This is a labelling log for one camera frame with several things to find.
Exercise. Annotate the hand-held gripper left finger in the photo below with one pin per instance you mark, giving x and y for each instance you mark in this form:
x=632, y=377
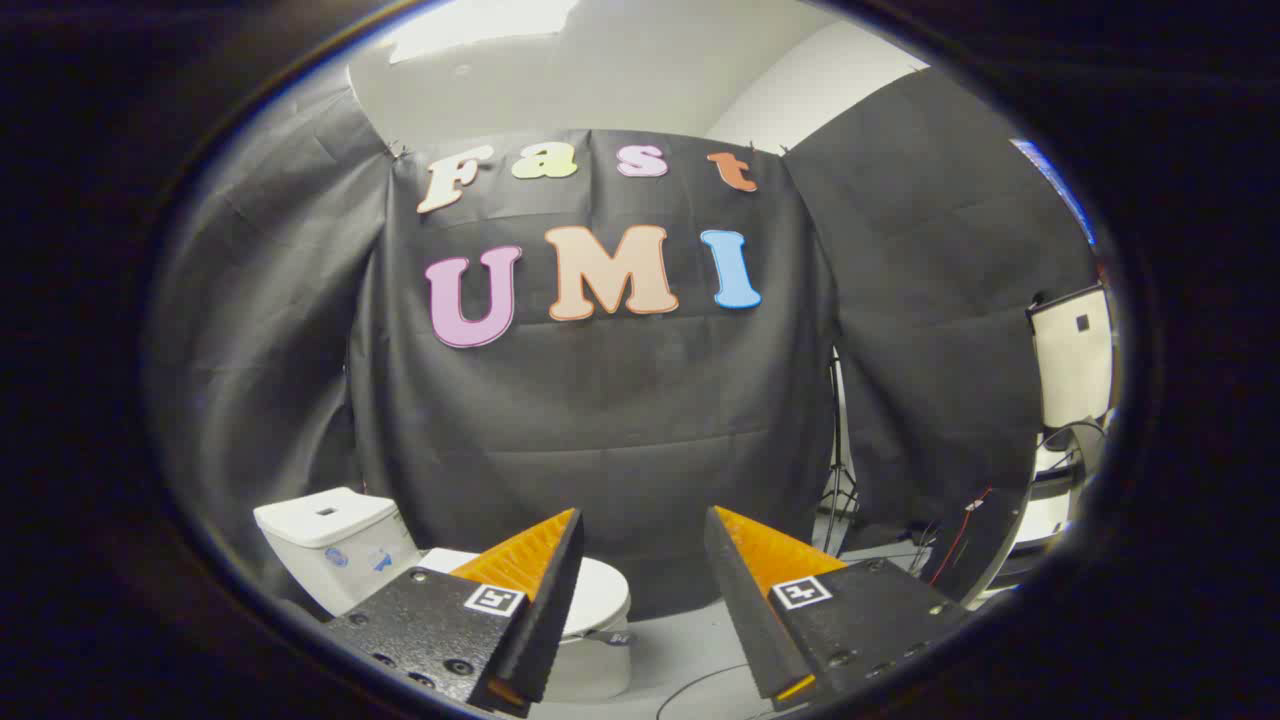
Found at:
x=545, y=610

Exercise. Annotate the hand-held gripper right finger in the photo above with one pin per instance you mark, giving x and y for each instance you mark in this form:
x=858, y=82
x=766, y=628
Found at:
x=745, y=610

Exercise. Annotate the white toilet lid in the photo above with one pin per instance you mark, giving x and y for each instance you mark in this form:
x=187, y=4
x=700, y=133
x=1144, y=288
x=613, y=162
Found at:
x=600, y=595

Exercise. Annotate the white toilet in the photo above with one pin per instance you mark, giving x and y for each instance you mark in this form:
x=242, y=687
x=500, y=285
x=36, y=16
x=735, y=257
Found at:
x=330, y=540

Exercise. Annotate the black tripod stand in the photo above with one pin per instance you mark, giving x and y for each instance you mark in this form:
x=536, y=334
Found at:
x=838, y=480

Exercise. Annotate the black backdrop cloth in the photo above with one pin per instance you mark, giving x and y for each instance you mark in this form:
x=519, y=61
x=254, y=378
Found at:
x=620, y=400

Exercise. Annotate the black panel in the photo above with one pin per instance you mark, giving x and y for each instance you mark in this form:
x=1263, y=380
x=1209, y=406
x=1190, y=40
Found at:
x=985, y=550

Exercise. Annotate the white and black equipment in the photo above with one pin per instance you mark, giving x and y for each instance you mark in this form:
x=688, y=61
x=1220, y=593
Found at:
x=1050, y=500

